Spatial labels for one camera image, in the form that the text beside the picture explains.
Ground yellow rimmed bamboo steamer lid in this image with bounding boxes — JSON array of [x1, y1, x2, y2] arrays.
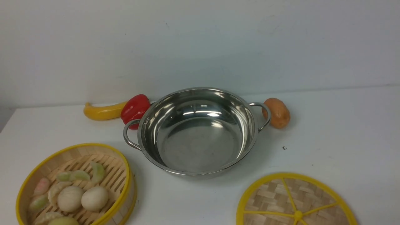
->
[[236, 172, 358, 225]]

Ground yellow rimmed bamboo steamer basket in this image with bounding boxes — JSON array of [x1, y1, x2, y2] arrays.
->
[[16, 143, 137, 225]]

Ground stainless steel pot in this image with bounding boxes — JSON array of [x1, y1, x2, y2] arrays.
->
[[123, 87, 272, 177]]

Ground red bell pepper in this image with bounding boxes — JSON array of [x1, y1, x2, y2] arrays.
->
[[120, 94, 151, 124]]

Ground brown potato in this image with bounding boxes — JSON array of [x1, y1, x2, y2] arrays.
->
[[264, 98, 291, 129]]

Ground yellow banana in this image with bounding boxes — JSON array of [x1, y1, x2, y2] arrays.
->
[[83, 101, 127, 121]]

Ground green curved dumpling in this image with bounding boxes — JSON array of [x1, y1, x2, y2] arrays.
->
[[90, 161, 105, 185]]

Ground white round bun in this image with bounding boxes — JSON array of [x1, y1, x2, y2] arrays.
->
[[81, 186, 108, 212], [57, 186, 84, 213]]

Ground white pleated dumpling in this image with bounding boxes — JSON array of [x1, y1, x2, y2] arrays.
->
[[48, 181, 73, 207]]

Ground green round bun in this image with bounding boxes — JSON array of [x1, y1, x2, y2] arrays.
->
[[48, 216, 79, 225]]

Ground pink dumpling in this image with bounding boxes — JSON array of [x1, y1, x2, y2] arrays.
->
[[33, 177, 51, 196]]

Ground white dumpling at bottom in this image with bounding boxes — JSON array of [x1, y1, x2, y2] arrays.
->
[[34, 212, 64, 225]]

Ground pale green dumpling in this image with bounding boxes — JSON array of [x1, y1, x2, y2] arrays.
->
[[28, 194, 49, 213]]

